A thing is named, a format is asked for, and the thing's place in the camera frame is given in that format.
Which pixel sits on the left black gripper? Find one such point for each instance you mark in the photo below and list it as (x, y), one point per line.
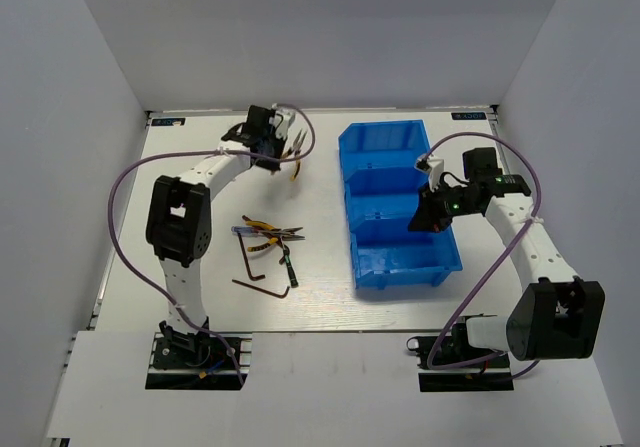
(281, 142)

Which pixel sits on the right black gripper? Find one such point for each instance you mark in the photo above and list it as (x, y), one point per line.
(428, 217)

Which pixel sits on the yellow pliers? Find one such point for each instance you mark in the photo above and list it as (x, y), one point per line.
(295, 150)
(288, 234)

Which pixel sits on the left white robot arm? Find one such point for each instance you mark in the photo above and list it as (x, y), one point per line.
(179, 225)

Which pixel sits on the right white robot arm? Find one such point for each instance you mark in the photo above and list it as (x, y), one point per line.
(558, 314)

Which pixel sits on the blue plastic bin near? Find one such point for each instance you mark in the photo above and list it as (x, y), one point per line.
(385, 253)

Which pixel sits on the blue plastic bin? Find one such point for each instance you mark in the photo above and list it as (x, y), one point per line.
(385, 253)
(378, 158)

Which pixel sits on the blue plastic bin far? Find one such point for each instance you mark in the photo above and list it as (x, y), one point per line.
(378, 158)

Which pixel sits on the left corner label sticker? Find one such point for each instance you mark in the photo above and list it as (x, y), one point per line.
(168, 122)

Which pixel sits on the corner label sticker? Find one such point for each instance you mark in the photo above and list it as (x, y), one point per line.
(468, 116)
(168, 122)

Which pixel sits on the right corner label sticker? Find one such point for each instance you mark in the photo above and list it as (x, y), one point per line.
(468, 116)

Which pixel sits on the brown hex key short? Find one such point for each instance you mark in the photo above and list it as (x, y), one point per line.
(248, 269)

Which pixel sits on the green black small screwdriver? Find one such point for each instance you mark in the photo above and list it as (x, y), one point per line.
(286, 260)

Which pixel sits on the brown hex key long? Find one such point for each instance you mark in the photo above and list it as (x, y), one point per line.
(261, 290)

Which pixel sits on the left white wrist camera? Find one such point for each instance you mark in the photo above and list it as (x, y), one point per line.
(283, 118)

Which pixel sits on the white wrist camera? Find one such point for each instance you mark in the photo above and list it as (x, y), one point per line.
(283, 118)
(432, 166)

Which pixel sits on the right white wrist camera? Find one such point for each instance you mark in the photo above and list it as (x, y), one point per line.
(432, 166)

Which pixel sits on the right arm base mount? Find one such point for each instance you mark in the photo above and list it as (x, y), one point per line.
(458, 368)

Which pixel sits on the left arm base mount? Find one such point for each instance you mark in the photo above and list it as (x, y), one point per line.
(197, 361)

